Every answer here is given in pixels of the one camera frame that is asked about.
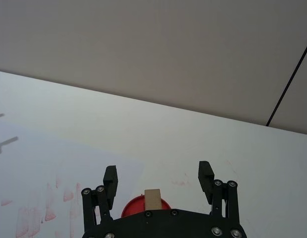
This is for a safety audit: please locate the thin black cable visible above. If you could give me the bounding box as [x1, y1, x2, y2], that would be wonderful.
[265, 36, 307, 127]

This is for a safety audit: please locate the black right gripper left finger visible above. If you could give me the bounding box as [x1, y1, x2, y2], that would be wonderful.
[81, 165, 119, 235]

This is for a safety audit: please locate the red round disc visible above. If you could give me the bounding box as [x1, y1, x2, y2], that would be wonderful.
[121, 194, 173, 219]

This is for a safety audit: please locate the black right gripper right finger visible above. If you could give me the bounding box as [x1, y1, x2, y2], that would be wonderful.
[198, 161, 243, 227]

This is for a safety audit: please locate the tan rectangular block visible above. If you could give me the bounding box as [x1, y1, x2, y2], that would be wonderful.
[144, 188, 162, 212]

